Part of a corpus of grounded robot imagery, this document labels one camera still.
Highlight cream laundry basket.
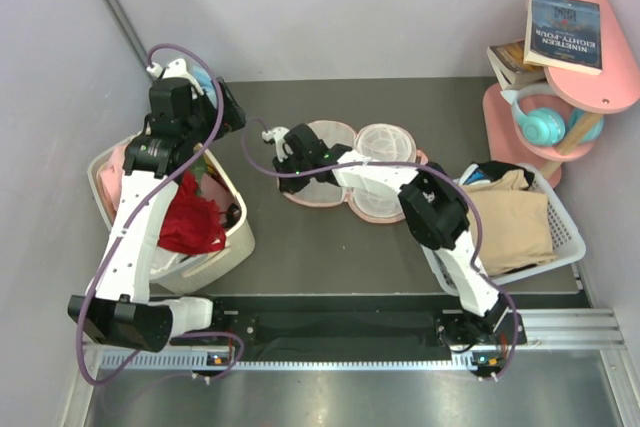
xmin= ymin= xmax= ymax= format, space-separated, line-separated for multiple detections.
xmin=87 ymin=140 xmax=255 ymax=295

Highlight stacked paperback books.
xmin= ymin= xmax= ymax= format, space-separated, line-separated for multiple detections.
xmin=486 ymin=39 xmax=546 ymax=90

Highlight floral mesh laundry bag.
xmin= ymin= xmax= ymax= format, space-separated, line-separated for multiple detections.
xmin=285 ymin=120 xmax=428 ymax=224

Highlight black garment in basket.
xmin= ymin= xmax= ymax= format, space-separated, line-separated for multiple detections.
xmin=458 ymin=161 xmax=535 ymax=193

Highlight teal headphones on shelf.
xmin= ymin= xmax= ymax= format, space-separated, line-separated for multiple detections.
xmin=501 ymin=83 xmax=586 ymax=147

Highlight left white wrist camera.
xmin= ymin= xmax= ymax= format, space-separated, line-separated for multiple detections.
xmin=146 ymin=58 xmax=204 ymax=97

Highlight aluminium rail frame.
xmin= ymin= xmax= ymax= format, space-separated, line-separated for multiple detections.
xmin=62 ymin=259 xmax=640 ymax=427

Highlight beige folded garment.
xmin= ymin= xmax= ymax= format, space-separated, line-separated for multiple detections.
xmin=462 ymin=188 xmax=556 ymax=276

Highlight white garment in basket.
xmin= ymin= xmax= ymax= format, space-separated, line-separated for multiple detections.
xmin=150 ymin=246 xmax=185 ymax=277

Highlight white perforated plastic basket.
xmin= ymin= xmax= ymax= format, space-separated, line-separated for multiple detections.
xmin=419 ymin=162 xmax=589 ymax=298

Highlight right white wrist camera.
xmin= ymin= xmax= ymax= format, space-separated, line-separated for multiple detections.
xmin=261 ymin=127 xmax=292 ymax=162

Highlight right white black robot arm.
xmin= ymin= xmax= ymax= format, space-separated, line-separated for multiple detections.
xmin=262 ymin=124 xmax=521 ymax=345

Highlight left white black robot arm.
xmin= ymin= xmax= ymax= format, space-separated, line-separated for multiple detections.
xmin=67 ymin=77 xmax=243 ymax=352

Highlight blue headphones on table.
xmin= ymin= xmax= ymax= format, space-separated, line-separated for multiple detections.
xmin=191 ymin=66 xmax=218 ymax=107

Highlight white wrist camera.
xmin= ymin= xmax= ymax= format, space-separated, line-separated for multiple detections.
xmin=261 ymin=127 xmax=292 ymax=162
xmin=146 ymin=58 xmax=204 ymax=97

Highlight pink garment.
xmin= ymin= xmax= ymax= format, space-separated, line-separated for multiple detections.
xmin=97 ymin=144 xmax=126 ymax=220

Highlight red lace bra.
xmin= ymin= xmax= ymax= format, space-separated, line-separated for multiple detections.
xmin=157 ymin=171 xmax=226 ymax=256

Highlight pink tiered shelf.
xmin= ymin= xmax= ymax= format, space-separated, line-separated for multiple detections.
xmin=483 ymin=0 xmax=639 ymax=186

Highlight Nineteen Eighty-Four book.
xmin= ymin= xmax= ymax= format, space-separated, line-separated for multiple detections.
xmin=523 ymin=0 xmax=602 ymax=75

